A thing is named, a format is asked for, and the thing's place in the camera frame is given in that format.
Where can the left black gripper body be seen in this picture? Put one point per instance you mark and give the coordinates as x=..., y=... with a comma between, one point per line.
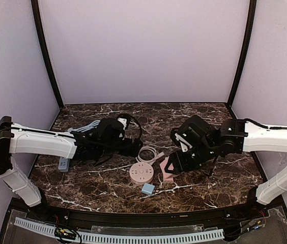
x=130, y=148

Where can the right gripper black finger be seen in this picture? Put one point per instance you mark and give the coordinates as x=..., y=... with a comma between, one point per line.
x=171, y=173
x=172, y=162

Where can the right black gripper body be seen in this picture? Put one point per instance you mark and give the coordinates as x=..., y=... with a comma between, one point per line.
x=184, y=159

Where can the pink round power socket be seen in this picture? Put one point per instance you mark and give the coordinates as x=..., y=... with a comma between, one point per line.
x=141, y=173

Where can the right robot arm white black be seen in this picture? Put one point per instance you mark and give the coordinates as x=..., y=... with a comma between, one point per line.
x=200, y=142

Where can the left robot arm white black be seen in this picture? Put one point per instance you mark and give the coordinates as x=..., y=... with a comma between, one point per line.
x=100, y=138

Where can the small pink plug adapter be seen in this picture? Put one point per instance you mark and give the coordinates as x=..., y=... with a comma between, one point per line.
x=171, y=179

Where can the small blue plug adapter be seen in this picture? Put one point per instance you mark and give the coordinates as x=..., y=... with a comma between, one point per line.
x=148, y=189

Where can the blue power strip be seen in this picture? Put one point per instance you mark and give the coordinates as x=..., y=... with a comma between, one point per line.
x=63, y=164

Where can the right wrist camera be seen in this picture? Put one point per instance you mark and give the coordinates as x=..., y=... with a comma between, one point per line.
x=180, y=141

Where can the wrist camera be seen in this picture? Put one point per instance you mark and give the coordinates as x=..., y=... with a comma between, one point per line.
x=180, y=141
x=125, y=120

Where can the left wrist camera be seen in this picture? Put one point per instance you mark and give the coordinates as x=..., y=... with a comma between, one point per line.
x=125, y=120

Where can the white slotted cable duct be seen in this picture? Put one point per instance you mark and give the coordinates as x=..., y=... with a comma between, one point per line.
x=89, y=237

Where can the black front frame rail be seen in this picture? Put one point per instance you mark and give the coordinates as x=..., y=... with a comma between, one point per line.
x=226, y=217

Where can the right black frame post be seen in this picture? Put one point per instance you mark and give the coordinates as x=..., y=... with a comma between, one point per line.
x=243, y=53

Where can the black frame post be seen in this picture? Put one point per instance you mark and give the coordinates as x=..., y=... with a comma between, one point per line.
x=45, y=53
x=243, y=53

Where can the left black frame post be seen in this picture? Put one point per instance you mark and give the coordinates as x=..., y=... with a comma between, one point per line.
x=45, y=53

